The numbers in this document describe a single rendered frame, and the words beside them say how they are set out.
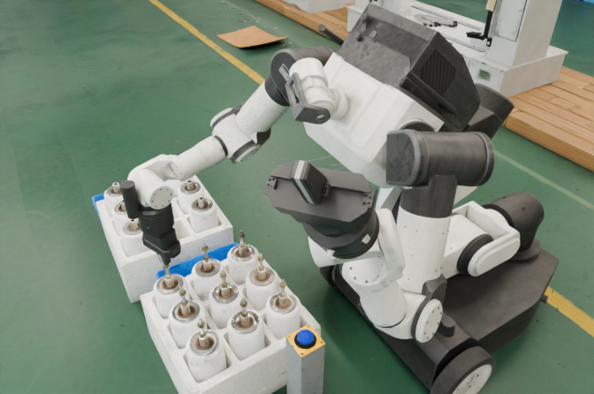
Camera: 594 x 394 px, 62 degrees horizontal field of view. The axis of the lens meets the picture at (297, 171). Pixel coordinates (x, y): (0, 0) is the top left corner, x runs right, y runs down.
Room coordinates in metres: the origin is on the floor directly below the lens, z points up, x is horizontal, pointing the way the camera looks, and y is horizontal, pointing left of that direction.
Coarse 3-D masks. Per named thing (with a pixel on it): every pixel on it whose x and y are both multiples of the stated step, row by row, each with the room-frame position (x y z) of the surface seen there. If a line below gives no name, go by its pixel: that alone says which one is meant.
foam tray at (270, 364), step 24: (264, 264) 1.14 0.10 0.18; (192, 288) 1.04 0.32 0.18; (240, 288) 1.04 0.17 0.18; (288, 288) 1.04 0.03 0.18; (144, 312) 1.00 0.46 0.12; (264, 312) 0.95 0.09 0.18; (168, 336) 0.86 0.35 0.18; (264, 336) 0.87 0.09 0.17; (168, 360) 0.83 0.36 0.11; (240, 360) 0.79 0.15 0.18; (264, 360) 0.80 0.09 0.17; (192, 384) 0.72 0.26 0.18; (216, 384) 0.72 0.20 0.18; (240, 384) 0.75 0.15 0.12; (264, 384) 0.79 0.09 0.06
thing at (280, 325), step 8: (272, 312) 0.89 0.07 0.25; (296, 312) 0.89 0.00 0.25; (272, 320) 0.88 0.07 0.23; (280, 320) 0.87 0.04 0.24; (288, 320) 0.87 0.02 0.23; (296, 320) 0.89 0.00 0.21; (272, 328) 0.88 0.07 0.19; (280, 328) 0.87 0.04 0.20; (288, 328) 0.87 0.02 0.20; (296, 328) 0.89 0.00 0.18; (280, 336) 0.87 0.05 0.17
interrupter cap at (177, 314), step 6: (192, 300) 0.92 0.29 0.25; (192, 306) 0.91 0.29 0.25; (198, 306) 0.90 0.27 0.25; (174, 312) 0.88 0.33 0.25; (180, 312) 0.89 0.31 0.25; (192, 312) 0.89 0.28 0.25; (198, 312) 0.88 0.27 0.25; (174, 318) 0.86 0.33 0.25; (180, 318) 0.86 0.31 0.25; (186, 318) 0.86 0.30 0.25; (192, 318) 0.86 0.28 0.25
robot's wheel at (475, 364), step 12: (480, 348) 0.82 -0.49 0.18; (456, 360) 0.78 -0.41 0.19; (468, 360) 0.77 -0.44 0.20; (480, 360) 0.77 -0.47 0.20; (492, 360) 0.80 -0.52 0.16; (444, 372) 0.76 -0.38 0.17; (456, 372) 0.75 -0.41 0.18; (468, 372) 0.75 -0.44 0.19; (480, 372) 0.81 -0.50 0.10; (492, 372) 0.81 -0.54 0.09; (444, 384) 0.74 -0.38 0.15; (456, 384) 0.73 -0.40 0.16; (468, 384) 0.79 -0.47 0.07; (480, 384) 0.80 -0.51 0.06
